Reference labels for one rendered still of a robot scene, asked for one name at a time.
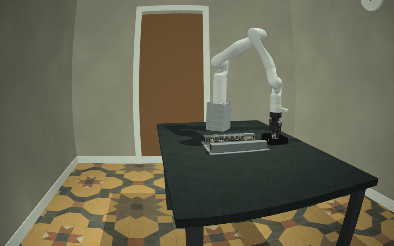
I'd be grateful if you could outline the black rectangular tray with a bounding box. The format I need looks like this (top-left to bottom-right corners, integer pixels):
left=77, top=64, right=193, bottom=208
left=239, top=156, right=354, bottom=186
left=261, top=133, right=288, bottom=146

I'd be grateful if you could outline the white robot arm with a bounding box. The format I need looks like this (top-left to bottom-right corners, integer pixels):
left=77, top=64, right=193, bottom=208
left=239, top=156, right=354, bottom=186
left=211, top=28, right=288, bottom=113

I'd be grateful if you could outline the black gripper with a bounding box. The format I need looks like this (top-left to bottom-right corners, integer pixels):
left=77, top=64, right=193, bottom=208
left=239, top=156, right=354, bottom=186
left=269, top=112, right=282, bottom=139

